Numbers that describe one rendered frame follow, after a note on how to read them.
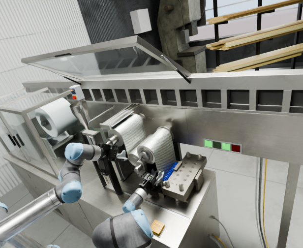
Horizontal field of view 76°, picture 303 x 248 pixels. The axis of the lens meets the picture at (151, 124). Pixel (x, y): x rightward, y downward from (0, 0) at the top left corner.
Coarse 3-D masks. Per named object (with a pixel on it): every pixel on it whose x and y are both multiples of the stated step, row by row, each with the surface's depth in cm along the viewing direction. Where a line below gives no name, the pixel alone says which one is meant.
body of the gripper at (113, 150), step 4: (100, 144) 97; (104, 144) 98; (108, 144) 107; (100, 148) 96; (104, 148) 98; (108, 148) 100; (112, 148) 100; (116, 148) 104; (104, 152) 99; (108, 152) 101; (112, 152) 100; (116, 152) 104; (100, 156) 95; (108, 156) 100; (112, 156) 101; (108, 160) 101; (112, 160) 101
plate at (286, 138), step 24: (96, 120) 200; (168, 120) 146; (192, 120) 134; (216, 120) 124; (240, 120) 115; (264, 120) 107; (288, 120) 100; (192, 144) 144; (264, 144) 114; (288, 144) 106
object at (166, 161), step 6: (168, 150) 139; (162, 156) 133; (168, 156) 140; (174, 156) 147; (156, 162) 128; (162, 162) 134; (168, 162) 141; (174, 162) 148; (162, 168) 135; (168, 168) 142
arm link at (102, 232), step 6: (114, 216) 115; (102, 222) 79; (108, 222) 77; (96, 228) 78; (102, 228) 75; (108, 228) 75; (96, 234) 76; (102, 234) 74; (108, 234) 73; (96, 240) 75; (102, 240) 73; (108, 240) 73; (96, 246) 76; (102, 246) 73; (108, 246) 73
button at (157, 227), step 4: (156, 220) 121; (152, 224) 119; (156, 224) 118; (160, 224) 118; (164, 224) 118; (152, 228) 116; (156, 228) 116; (160, 228) 115; (152, 232) 116; (156, 232) 114; (160, 232) 115
